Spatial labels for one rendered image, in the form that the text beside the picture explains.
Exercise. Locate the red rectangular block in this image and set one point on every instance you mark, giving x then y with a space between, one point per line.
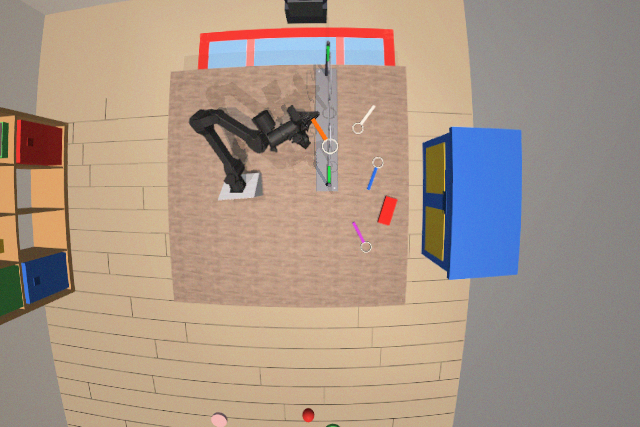
387 210

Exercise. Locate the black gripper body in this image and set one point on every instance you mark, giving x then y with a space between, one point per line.
295 123

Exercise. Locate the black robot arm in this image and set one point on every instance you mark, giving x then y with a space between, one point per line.
257 140

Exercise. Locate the orange handle with grey loop tip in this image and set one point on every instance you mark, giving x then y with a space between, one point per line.
323 136

